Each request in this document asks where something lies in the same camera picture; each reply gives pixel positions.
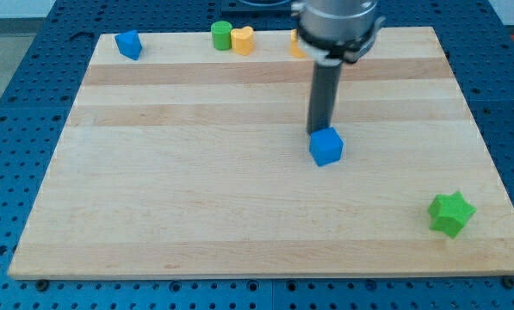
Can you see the green star block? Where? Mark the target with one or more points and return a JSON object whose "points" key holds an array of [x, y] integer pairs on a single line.
{"points": [[449, 214]]}

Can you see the blue cube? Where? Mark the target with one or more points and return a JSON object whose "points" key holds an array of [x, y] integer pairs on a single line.
{"points": [[326, 146]]}

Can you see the yellow block behind arm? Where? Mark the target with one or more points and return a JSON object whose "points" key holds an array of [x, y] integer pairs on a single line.
{"points": [[295, 50]]}

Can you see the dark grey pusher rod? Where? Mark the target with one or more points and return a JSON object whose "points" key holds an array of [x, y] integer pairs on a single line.
{"points": [[324, 89]]}

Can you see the wooden board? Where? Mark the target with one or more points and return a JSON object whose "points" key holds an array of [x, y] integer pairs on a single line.
{"points": [[192, 163]]}

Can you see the blue triangular block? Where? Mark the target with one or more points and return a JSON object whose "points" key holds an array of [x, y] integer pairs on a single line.
{"points": [[129, 44]]}

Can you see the yellow heart block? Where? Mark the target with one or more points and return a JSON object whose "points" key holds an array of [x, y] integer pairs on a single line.
{"points": [[242, 40]]}

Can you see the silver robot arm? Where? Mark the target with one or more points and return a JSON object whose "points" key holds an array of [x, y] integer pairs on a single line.
{"points": [[333, 33]]}

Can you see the green cylinder block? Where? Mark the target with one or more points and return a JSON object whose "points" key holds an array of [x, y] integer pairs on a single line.
{"points": [[221, 35]]}

